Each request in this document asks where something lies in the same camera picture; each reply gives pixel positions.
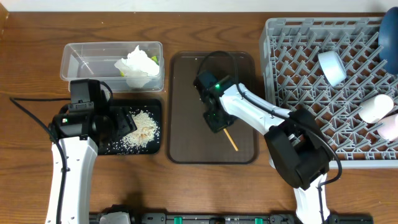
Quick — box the pile of rice grains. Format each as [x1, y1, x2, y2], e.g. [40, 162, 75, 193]
[104, 109, 160, 155]

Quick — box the white paper napkin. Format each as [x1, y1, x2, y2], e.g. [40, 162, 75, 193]
[114, 46, 160, 88]

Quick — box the light blue bowl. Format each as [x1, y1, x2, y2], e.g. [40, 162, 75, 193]
[318, 51, 346, 86]

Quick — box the cream white plastic cup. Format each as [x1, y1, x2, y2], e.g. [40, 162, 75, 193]
[358, 94, 394, 123]

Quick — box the pink plastic cup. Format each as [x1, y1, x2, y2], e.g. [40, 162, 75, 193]
[377, 114, 398, 141]

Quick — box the dark blue plate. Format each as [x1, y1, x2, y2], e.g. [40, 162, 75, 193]
[378, 7, 397, 75]

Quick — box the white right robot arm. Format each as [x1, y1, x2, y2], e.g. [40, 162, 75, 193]
[193, 74, 333, 223]

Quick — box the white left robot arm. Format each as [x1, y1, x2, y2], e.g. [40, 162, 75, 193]
[45, 106, 137, 223]

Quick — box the clear plastic waste bin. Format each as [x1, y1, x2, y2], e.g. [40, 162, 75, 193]
[60, 41, 165, 93]

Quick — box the grey plastic dishwasher rack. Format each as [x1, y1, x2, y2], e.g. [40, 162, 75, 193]
[259, 17, 397, 169]

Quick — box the black plastic tray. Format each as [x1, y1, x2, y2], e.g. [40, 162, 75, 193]
[98, 99, 162, 156]

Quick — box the brown plastic serving tray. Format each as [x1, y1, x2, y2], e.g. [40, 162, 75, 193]
[166, 52, 259, 164]

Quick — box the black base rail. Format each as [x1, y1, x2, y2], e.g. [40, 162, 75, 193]
[88, 203, 374, 224]

